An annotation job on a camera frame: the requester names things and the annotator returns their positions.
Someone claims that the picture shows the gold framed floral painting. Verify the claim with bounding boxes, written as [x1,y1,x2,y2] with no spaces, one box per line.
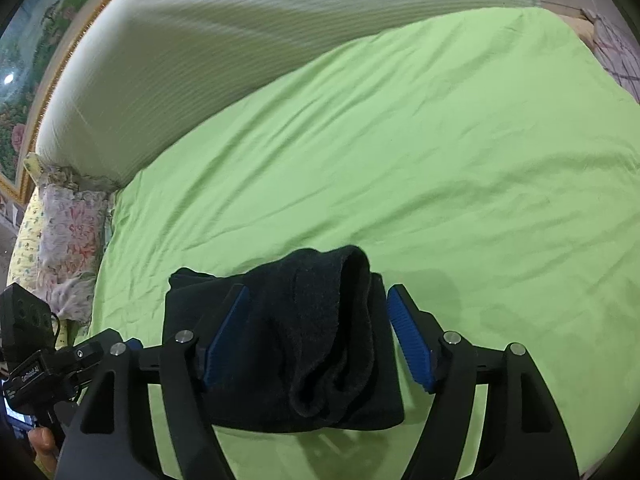
[0,0,161,206]

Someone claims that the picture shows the black pants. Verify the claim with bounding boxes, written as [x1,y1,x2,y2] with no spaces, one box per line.
[166,245,406,433]

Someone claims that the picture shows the pink floral pillow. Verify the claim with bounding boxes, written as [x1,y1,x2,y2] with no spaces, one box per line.
[37,165,118,321]

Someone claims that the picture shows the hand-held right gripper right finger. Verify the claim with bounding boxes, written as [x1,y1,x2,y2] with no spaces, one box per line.
[387,284,581,480]

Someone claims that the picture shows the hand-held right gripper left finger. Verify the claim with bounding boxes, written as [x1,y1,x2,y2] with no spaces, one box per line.
[55,284,251,480]

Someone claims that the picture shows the pink patterned cloth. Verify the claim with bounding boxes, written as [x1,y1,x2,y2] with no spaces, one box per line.
[582,7,640,101]

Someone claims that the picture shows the yellow floral pillow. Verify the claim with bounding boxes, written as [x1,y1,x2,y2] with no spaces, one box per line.
[7,152,51,291]

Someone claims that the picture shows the striped white headboard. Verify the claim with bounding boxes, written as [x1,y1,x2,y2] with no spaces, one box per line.
[37,0,543,191]

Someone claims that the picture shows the person's left hand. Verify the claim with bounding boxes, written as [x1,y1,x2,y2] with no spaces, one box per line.
[27,427,60,468]

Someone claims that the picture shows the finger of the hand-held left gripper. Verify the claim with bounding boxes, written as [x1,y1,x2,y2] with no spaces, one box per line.
[72,329,145,368]

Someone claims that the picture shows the green bed sheet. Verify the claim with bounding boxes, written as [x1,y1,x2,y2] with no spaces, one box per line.
[80,7,640,480]

